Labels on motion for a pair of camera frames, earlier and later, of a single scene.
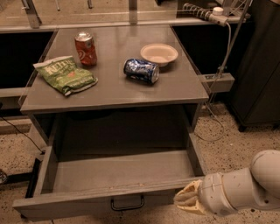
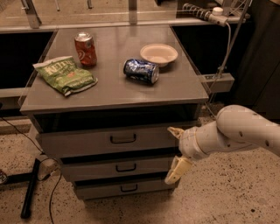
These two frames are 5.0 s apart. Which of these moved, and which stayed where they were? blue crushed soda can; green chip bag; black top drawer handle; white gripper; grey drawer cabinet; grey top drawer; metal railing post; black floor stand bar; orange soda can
Moved: grey top drawer; white gripper; black top drawer handle
Stayed: black floor stand bar; metal railing post; orange soda can; grey drawer cabinet; blue crushed soda can; green chip bag
